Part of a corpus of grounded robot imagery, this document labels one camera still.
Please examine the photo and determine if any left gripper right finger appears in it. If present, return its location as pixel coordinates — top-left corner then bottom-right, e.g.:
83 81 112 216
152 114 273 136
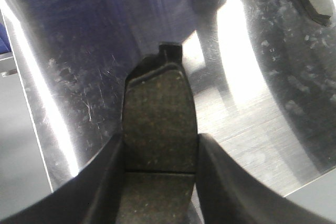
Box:
196 134 331 223

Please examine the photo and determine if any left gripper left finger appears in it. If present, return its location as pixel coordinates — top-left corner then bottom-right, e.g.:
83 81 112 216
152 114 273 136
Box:
1 134 124 223

